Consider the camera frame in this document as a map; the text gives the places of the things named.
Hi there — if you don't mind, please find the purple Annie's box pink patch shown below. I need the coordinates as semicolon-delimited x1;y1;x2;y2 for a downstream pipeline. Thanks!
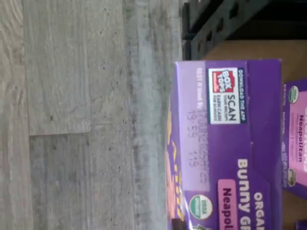
282;80;307;194
167;59;283;230

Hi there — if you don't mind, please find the black metal shelf rack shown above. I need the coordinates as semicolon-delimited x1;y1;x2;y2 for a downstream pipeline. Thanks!
181;0;221;40
190;0;307;60

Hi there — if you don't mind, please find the tan wooden shelf board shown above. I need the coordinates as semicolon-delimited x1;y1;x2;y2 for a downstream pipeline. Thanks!
203;39;307;230

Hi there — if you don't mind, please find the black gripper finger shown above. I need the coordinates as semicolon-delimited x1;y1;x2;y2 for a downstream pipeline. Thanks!
171;218;187;230

